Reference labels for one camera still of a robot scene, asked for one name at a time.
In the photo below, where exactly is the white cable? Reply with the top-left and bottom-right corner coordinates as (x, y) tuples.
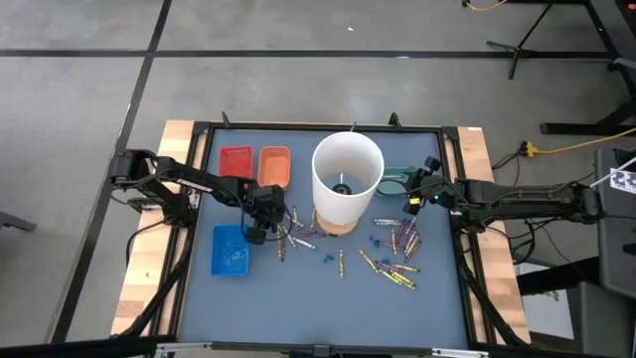
(589, 157), (636, 189)

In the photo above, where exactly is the grey cart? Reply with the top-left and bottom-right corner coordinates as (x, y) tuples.
(593, 146), (636, 299)

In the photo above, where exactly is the blue plastic basket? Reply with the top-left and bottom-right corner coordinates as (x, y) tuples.
(211, 224), (251, 277)

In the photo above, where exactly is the orange plastic bin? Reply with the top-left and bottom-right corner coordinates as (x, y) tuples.
(256, 145), (292, 190)

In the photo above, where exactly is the white marker tag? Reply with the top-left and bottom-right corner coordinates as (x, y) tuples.
(608, 167), (636, 195)

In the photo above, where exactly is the grey furniture leg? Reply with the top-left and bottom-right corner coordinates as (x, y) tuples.
(0, 211), (39, 234)

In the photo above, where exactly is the red plastic basket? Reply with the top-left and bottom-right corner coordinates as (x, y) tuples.
(218, 144), (254, 181)

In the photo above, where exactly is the yellow extension cord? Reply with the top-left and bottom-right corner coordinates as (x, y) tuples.
(519, 126), (636, 158)

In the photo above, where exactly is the dark grey bin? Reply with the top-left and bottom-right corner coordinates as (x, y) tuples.
(565, 280), (636, 358)

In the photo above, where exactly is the black desk leg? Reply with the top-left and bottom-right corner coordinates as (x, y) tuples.
(540, 91), (636, 136)

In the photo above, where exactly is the white lamp wooden base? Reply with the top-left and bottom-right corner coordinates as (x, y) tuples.
(311, 129), (387, 237)

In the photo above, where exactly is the yellow floor cable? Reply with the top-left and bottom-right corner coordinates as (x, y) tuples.
(464, 0), (511, 12)

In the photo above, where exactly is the black tripod stand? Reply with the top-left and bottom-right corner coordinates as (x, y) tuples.
(485, 0), (617, 81)

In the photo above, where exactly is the teal plastic bin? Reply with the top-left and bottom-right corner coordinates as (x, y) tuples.
(375, 165), (423, 198)

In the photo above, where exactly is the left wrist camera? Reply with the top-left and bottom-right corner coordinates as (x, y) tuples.
(244, 226), (267, 246)

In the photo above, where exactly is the white box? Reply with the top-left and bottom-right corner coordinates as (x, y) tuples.
(516, 263), (577, 342)

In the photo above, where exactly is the blue-grey table mat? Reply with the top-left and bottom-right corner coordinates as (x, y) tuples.
(177, 127), (471, 349)

